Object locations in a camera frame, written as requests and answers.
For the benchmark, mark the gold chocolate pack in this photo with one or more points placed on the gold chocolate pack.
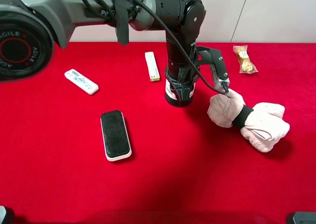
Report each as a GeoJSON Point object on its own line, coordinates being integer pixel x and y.
{"type": "Point", "coordinates": [246, 66]}

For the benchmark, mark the green white small box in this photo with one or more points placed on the green white small box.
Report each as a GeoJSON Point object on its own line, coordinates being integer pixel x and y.
{"type": "Point", "coordinates": [152, 66]}

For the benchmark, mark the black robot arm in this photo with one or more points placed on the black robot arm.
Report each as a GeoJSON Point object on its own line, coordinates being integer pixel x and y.
{"type": "Point", "coordinates": [29, 29]}

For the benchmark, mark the black white board eraser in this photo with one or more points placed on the black white board eraser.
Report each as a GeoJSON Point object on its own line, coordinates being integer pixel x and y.
{"type": "Point", "coordinates": [115, 137]}

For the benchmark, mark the white remote control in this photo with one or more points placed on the white remote control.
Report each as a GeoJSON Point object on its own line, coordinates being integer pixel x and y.
{"type": "Point", "coordinates": [81, 81]}

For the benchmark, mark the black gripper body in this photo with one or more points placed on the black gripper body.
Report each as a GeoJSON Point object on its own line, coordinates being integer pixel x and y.
{"type": "Point", "coordinates": [179, 91]}

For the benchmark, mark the pink rolled towel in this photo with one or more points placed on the pink rolled towel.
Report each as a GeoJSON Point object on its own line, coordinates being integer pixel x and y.
{"type": "Point", "coordinates": [262, 125]}

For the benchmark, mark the red tablecloth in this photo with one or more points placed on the red tablecloth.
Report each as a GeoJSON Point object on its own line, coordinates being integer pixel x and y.
{"type": "Point", "coordinates": [183, 168]}

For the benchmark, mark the black mesh pen cup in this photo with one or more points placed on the black mesh pen cup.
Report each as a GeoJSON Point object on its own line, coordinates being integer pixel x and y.
{"type": "Point", "coordinates": [180, 103]}

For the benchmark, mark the dark base right corner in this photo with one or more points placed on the dark base right corner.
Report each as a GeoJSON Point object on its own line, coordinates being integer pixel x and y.
{"type": "Point", "coordinates": [301, 218]}

